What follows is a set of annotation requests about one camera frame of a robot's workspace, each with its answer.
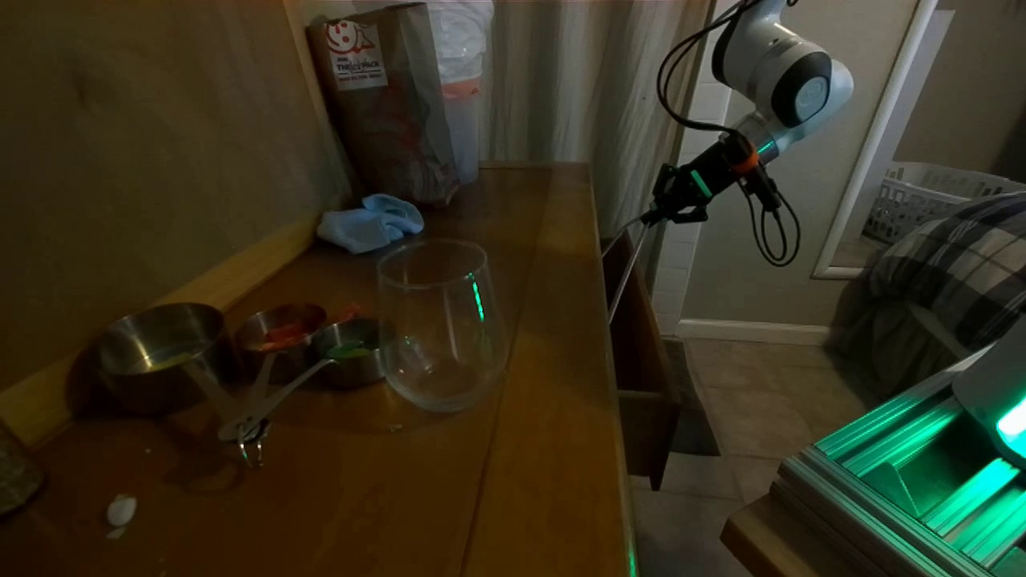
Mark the wooden dresser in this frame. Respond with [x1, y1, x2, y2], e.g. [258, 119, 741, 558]
[0, 156, 685, 577]

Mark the white laundry basket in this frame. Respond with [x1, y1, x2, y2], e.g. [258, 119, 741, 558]
[860, 156, 1026, 248]

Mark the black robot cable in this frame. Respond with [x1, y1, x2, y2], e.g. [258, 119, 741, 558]
[649, 0, 805, 271]

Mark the small white crumpled scrap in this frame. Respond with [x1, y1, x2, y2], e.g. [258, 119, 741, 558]
[103, 491, 144, 535]

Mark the large steel measuring cup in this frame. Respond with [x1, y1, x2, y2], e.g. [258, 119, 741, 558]
[94, 302, 258, 444]

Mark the wooden back panel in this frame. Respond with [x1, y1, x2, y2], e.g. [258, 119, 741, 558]
[0, 0, 358, 395]

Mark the white framed mirror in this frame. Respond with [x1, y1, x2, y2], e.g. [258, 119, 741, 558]
[812, 0, 959, 284]

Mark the wooden dresser drawer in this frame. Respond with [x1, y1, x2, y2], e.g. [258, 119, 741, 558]
[595, 231, 682, 492]

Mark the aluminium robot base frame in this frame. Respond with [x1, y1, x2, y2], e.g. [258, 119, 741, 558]
[717, 350, 1026, 577]

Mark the plaid blanket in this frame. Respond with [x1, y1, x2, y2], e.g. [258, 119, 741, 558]
[822, 188, 1026, 400]

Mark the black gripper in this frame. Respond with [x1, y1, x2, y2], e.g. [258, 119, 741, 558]
[639, 128, 768, 231]

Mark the steel measuring cup, red inside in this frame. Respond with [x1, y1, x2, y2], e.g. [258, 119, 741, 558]
[216, 302, 330, 444]

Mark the brown paper bag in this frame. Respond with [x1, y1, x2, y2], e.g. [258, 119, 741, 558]
[305, 0, 463, 208]

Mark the beige curtain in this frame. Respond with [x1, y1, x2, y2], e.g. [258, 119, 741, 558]
[477, 0, 717, 259]

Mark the light blue cloth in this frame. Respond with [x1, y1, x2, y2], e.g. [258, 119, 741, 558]
[313, 188, 430, 259]

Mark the steel measuring cup, green inside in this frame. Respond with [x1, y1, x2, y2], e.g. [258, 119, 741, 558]
[233, 314, 393, 461]

